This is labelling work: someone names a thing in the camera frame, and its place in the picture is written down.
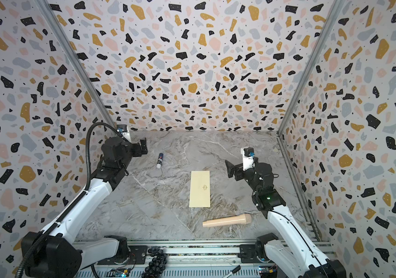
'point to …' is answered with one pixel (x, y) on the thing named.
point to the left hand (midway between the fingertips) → (133, 135)
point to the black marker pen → (235, 270)
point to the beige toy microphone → (234, 220)
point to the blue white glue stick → (160, 160)
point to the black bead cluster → (157, 264)
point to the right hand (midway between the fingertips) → (234, 155)
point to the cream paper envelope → (200, 189)
